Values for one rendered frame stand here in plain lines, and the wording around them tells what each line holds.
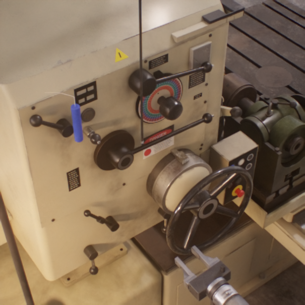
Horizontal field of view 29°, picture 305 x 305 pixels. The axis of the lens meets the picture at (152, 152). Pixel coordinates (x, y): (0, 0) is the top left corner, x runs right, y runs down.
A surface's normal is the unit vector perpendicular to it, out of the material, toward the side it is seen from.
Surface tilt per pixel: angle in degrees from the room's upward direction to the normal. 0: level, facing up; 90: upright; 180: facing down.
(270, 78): 0
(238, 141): 0
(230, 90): 32
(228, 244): 90
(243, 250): 90
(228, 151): 0
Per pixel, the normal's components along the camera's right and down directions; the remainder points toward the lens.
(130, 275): 0.00, -0.73
